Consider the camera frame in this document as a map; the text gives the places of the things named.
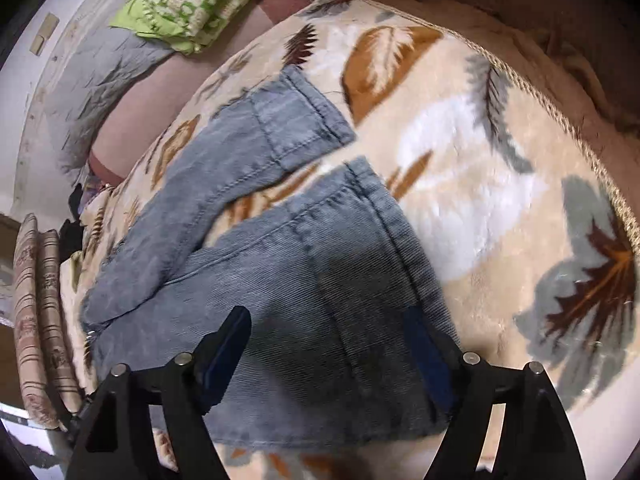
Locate brown fleece blanket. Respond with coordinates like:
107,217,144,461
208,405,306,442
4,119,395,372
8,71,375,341
294,0,640,137

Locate pink bed sheet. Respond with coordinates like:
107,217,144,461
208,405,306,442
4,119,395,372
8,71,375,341
88,0,310,185

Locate striped beige cushion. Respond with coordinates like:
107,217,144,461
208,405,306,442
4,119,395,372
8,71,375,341
37,230,81,414
13,214,58,429

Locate blue denim pants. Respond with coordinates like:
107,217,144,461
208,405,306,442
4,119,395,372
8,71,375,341
81,66,454,448

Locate green patterned folded cloth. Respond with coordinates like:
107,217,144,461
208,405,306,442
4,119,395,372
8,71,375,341
110,0,250,55

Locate grey quilted pillow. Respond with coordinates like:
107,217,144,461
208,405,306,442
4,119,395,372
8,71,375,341
44,26,174,182

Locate cream leaf-print blanket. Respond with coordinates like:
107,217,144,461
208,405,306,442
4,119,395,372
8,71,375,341
61,0,639,479

